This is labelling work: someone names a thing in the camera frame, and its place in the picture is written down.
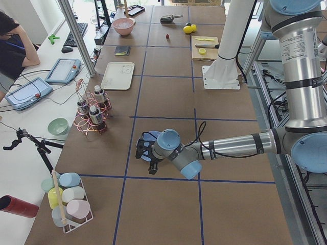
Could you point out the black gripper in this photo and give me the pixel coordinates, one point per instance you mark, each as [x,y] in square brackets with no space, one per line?
[154,163]

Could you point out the blue teach pendant near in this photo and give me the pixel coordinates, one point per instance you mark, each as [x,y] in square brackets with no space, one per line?
[28,94]

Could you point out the metal ice scoop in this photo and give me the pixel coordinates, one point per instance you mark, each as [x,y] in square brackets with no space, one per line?
[169,18]

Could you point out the white cup in rack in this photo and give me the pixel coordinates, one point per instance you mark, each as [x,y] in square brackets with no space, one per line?
[73,193]

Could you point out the green cup in rack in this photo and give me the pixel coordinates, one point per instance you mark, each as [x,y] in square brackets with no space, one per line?
[47,184]

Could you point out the wooden stand with round base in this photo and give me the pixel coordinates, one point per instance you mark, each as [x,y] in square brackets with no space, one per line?
[121,9]

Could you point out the green clamp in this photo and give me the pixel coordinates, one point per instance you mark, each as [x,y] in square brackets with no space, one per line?
[52,38]

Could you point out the green bowl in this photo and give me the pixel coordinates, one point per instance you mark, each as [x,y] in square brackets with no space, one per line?
[58,126]

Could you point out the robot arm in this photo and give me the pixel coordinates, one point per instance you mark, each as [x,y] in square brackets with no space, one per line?
[303,137]

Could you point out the tea bottle left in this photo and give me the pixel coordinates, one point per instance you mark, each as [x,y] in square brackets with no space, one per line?
[97,119]

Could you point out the tea bottle right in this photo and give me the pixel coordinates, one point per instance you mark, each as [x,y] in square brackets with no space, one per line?
[100,96]

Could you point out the whole lemon lower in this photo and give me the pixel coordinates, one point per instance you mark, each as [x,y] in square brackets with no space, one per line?
[193,27]

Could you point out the white wire cup rack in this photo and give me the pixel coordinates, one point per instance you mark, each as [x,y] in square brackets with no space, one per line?
[75,222]

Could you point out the whole lemon upper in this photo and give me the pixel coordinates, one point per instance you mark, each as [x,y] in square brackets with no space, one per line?
[188,29]

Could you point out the black tray far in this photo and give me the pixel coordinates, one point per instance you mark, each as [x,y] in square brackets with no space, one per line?
[134,10]

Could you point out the pink bowl of ice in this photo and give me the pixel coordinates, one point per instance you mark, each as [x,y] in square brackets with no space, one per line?
[124,26]

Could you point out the steel muddler stick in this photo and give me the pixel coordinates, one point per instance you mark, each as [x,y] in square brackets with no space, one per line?
[215,46]

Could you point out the cream bear tray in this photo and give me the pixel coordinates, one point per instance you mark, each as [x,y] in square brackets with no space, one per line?
[118,76]

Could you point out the whole lemon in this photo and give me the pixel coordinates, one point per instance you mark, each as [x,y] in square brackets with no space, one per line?
[193,27]
[188,29]

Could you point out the lemon half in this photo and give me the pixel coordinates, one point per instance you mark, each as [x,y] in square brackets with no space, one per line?
[202,51]

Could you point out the yellow cup in rack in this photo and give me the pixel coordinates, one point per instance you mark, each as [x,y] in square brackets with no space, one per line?
[52,198]

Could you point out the copper wire bottle rack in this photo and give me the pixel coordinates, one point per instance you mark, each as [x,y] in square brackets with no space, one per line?
[85,125]

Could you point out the aluminium frame post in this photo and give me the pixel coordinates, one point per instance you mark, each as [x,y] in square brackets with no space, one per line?
[69,17]

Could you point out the red cylinder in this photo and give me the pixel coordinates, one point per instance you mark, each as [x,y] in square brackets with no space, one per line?
[19,207]

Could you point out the blue plastic plate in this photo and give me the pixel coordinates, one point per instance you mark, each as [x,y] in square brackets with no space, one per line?
[144,144]

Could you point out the wooden cutting board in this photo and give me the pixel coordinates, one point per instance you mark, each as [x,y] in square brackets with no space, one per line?
[204,48]

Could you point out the pale blue cup in rack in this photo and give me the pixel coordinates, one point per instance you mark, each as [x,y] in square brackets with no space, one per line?
[56,216]

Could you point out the blue teach pendant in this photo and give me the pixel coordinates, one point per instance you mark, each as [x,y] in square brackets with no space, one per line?
[63,71]
[28,94]

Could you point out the pink cup in rack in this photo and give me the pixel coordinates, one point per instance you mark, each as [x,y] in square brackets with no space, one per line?
[78,208]

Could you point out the yellow plastic knife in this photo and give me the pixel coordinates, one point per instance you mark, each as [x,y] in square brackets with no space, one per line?
[205,39]

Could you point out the wooden rack handle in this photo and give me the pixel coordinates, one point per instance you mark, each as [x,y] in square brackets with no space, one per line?
[59,199]

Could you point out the black computer mouse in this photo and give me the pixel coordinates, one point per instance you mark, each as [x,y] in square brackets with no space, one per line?
[67,49]

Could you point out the tea bottle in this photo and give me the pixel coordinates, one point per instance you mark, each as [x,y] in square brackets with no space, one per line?
[100,96]
[97,119]
[83,108]

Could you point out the grey folded cloth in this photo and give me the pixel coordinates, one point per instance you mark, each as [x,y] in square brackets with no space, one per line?
[122,50]

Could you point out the seated person in black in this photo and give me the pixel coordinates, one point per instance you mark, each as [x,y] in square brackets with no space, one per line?
[17,49]

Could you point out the tea bottle middle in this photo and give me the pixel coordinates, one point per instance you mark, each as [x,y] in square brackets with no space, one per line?
[83,108]

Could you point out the blue teach pendant far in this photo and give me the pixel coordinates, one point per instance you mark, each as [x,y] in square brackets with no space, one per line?
[63,71]

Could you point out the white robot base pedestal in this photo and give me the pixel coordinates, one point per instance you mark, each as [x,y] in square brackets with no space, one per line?
[223,73]

